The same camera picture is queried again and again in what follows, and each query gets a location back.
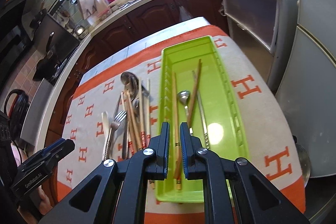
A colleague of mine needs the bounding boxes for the person left hand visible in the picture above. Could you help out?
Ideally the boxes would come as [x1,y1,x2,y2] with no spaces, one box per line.
[18,186,52,223]

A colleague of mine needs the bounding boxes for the white ceramic soup spoon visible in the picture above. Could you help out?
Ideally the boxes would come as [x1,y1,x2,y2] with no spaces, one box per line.
[101,111,109,161]

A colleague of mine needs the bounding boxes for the grey refrigerator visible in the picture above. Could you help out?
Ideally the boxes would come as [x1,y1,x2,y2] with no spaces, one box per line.
[276,0,335,177]

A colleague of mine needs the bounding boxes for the steel chopstick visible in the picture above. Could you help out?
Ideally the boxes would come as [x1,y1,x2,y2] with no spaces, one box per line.
[191,70,211,150]

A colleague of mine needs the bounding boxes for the small steel teaspoon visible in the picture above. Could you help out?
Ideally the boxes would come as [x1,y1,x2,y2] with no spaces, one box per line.
[177,90,190,118]

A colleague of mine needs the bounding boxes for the green plastic utensil tray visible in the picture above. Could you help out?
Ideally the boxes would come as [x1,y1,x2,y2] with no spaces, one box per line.
[155,36,249,203]

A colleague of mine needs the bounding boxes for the steel fork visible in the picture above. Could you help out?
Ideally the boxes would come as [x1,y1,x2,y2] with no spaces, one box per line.
[105,110,126,160]

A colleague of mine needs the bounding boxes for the large steel soup spoon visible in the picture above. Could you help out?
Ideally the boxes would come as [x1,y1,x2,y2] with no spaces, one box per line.
[120,71,150,101]

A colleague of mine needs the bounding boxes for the grey storage cabinet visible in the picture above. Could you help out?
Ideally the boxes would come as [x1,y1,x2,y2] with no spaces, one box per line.
[223,0,298,93]

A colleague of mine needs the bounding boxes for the steel tablespoon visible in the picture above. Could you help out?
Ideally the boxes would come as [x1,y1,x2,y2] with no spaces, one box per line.
[132,98,139,122]

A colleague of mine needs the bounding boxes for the black rice cooker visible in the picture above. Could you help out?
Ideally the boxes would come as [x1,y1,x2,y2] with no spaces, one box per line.
[4,89,30,140]

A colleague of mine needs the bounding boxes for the steel pot lid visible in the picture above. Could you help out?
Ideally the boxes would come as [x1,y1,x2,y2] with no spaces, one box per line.
[295,144,311,187]

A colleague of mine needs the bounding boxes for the orange white H-pattern cloth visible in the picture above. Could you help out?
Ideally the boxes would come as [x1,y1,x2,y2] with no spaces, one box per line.
[56,25,306,212]

